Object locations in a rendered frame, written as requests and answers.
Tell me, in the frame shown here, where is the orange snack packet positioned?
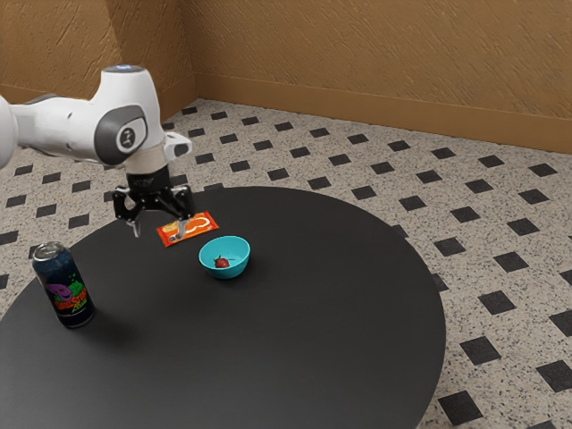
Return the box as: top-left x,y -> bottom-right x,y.
156,211 -> 223,248

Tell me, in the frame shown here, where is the teal bowl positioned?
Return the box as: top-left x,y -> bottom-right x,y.
198,235 -> 251,281

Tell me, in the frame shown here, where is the dark printed drink can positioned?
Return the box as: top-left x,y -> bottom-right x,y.
31,240 -> 96,330

